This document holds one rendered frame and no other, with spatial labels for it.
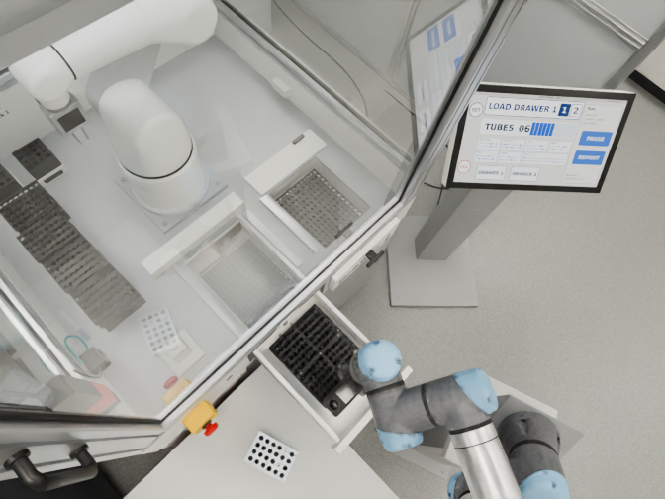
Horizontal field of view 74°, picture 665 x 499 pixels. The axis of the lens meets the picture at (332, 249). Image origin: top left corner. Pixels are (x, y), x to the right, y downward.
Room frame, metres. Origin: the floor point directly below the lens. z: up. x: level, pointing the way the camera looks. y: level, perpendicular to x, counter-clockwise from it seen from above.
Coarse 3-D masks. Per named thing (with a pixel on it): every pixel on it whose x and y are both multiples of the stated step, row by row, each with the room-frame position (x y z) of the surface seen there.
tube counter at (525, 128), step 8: (520, 128) 0.96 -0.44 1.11; (528, 128) 0.97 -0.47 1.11; (536, 128) 0.97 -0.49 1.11; (544, 128) 0.98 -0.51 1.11; (552, 128) 0.99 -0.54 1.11; (560, 128) 0.99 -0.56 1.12; (568, 128) 1.00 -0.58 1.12; (576, 128) 1.01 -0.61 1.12; (536, 136) 0.96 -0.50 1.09; (544, 136) 0.97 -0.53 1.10; (552, 136) 0.97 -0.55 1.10; (560, 136) 0.98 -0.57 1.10; (568, 136) 0.99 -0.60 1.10
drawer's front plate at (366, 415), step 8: (408, 368) 0.22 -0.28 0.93; (368, 408) 0.10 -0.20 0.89; (360, 416) 0.08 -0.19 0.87; (368, 416) 0.08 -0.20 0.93; (352, 424) 0.05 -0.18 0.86; (360, 424) 0.05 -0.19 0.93; (344, 432) 0.03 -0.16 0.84; (352, 432) 0.03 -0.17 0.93; (344, 440) 0.01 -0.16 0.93; (336, 448) -0.01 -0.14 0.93; (344, 448) -0.01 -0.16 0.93
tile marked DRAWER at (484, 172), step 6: (480, 168) 0.85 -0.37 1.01; (486, 168) 0.86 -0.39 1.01; (492, 168) 0.86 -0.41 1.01; (498, 168) 0.87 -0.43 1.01; (504, 168) 0.88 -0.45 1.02; (480, 174) 0.84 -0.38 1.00; (486, 174) 0.85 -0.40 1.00; (492, 174) 0.85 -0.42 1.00; (498, 174) 0.86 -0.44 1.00; (504, 174) 0.86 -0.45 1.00
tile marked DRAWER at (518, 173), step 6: (516, 168) 0.89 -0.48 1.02; (522, 168) 0.89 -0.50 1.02; (528, 168) 0.90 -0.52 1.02; (534, 168) 0.90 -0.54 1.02; (510, 174) 0.87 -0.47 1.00; (516, 174) 0.88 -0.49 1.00; (522, 174) 0.88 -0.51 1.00; (528, 174) 0.89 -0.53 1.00; (534, 174) 0.89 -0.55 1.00; (510, 180) 0.86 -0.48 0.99; (516, 180) 0.87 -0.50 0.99; (522, 180) 0.87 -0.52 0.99; (528, 180) 0.88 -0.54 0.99; (534, 180) 0.88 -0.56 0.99
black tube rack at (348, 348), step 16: (304, 320) 0.28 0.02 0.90; (320, 320) 0.30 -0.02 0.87; (288, 336) 0.23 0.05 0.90; (304, 336) 0.24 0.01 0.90; (320, 336) 0.25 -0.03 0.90; (336, 336) 0.26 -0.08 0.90; (272, 352) 0.17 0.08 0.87; (288, 352) 0.18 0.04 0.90; (304, 352) 0.19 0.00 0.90; (320, 352) 0.20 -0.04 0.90; (336, 352) 0.22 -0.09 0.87; (352, 352) 0.23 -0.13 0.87; (288, 368) 0.14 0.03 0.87; (304, 368) 0.15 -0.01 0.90; (320, 368) 0.17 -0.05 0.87; (304, 384) 0.11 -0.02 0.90; (320, 384) 0.12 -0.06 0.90; (336, 384) 0.14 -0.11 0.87; (320, 400) 0.09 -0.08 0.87
